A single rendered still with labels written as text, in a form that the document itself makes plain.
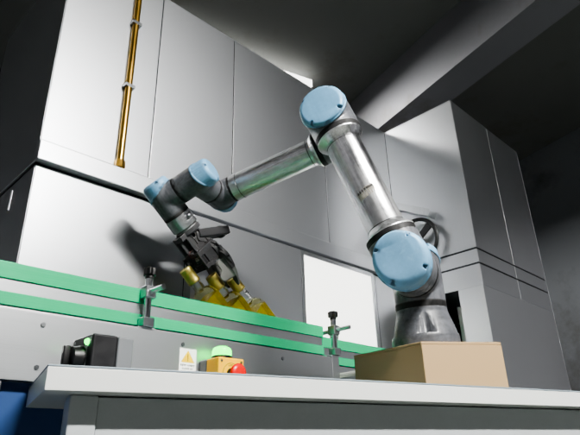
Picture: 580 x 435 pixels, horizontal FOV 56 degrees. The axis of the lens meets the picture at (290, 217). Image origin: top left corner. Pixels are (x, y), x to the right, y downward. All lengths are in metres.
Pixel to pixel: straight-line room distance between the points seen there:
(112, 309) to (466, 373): 0.74
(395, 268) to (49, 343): 0.67
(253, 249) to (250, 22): 1.67
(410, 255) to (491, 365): 0.32
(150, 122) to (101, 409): 1.08
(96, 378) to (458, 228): 1.84
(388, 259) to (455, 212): 1.34
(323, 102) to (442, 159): 1.34
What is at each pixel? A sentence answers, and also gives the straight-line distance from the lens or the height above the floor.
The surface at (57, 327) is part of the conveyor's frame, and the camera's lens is 1.10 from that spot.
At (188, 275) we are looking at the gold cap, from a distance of 1.46.
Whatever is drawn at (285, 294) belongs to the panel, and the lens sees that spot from 1.86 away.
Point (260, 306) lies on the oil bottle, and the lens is 1.57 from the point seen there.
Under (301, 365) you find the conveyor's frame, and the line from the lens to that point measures 1.46.
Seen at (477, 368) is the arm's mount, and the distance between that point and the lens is 1.26.
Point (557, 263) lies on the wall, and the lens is 4.47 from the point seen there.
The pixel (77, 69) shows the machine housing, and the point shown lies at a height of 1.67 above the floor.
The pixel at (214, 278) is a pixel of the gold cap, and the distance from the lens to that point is 1.50.
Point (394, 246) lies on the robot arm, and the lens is 1.13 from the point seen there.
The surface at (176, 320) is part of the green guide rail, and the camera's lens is 1.25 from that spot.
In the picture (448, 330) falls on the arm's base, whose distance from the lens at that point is 1.25.
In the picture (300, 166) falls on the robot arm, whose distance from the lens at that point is 1.47.
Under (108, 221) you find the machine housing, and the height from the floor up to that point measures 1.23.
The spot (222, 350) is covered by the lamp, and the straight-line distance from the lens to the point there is 1.22.
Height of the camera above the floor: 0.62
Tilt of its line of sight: 24 degrees up
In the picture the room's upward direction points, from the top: 2 degrees counter-clockwise
